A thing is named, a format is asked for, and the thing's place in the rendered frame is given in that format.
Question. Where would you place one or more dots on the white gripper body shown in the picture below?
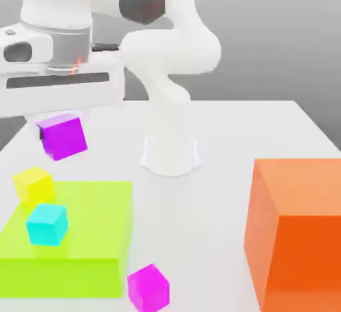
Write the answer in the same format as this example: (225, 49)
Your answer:
(53, 96)

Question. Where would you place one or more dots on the small purple cube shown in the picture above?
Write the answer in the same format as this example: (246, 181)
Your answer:
(65, 139)

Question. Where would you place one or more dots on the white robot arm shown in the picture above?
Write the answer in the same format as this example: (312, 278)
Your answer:
(170, 51)

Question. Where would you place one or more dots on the small yellow cube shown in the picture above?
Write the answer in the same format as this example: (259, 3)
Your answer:
(33, 185)

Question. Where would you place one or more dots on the small cyan cube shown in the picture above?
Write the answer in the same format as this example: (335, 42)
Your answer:
(46, 225)

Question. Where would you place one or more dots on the small magenta cube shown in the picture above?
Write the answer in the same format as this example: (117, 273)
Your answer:
(149, 288)

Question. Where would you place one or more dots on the large lime green box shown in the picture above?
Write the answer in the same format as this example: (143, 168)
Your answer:
(88, 237)

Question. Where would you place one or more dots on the large orange box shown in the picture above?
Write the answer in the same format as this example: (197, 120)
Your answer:
(298, 237)

